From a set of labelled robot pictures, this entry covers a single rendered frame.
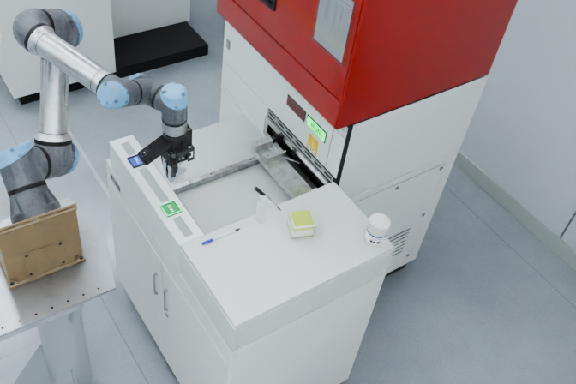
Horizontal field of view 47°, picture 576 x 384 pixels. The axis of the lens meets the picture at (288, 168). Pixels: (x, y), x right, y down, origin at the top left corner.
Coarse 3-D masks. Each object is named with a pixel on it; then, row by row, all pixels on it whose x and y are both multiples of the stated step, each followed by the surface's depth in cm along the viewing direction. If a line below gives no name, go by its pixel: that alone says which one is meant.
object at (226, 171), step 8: (248, 160) 260; (256, 160) 262; (224, 168) 256; (232, 168) 256; (240, 168) 259; (200, 176) 251; (208, 176) 252; (216, 176) 254; (224, 176) 256; (184, 184) 247; (192, 184) 249; (200, 184) 251; (176, 192) 246
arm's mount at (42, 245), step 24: (48, 216) 199; (72, 216) 205; (0, 240) 194; (24, 240) 200; (48, 240) 206; (72, 240) 212; (0, 264) 215; (24, 264) 206; (48, 264) 212; (72, 264) 218
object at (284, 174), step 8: (256, 152) 260; (264, 152) 260; (280, 160) 258; (272, 168) 254; (280, 168) 255; (288, 168) 255; (272, 176) 255; (280, 176) 252; (288, 176) 252; (296, 176) 253; (280, 184) 251; (288, 184) 249; (296, 184) 250; (304, 184) 250; (288, 192) 248; (296, 192) 247
